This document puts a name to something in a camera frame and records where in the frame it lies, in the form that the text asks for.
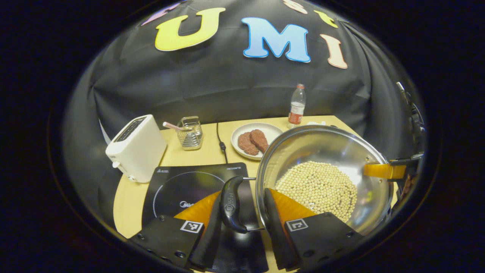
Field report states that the steel pot with black handle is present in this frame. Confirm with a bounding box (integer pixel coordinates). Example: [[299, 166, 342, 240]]
[[220, 125, 394, 235]]

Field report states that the clear glass holder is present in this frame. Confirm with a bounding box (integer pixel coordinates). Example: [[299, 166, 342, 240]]
[[177, 116, 203, 151]]

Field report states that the white toaster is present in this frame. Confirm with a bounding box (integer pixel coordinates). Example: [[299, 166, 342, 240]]
[[105, 115, 167, 183]]

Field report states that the white plate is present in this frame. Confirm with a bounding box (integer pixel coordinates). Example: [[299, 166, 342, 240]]
[[231, 122, 284, 160]]

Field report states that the clear plastic bottle red label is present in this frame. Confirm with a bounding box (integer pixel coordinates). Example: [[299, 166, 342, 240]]
[[287, 83, 307, 129]]

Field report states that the black backdrop cloth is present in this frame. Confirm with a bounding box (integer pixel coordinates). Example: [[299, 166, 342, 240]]
[[63, 0, 421, 224]]

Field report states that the black power cable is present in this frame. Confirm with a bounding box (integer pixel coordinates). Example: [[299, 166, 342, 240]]
[[216, 122, 229, 164]]

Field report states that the heap of soybeans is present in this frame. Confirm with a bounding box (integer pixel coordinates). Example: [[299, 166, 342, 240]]
[[275, 161, 358, 223]]

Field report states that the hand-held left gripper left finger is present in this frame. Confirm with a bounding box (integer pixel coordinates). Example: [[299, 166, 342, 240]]
[[129, 191, 224, 272]]

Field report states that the black induction cooktop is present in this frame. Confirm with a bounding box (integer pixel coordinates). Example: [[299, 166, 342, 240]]
[[141, 162, 269, 273]]

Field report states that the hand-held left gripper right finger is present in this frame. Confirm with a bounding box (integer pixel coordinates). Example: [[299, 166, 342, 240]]
[[263, 188, 365, 272]]

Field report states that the black rod with cables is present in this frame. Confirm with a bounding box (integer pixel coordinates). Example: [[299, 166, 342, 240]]
[[396, 82, 426, 153]]

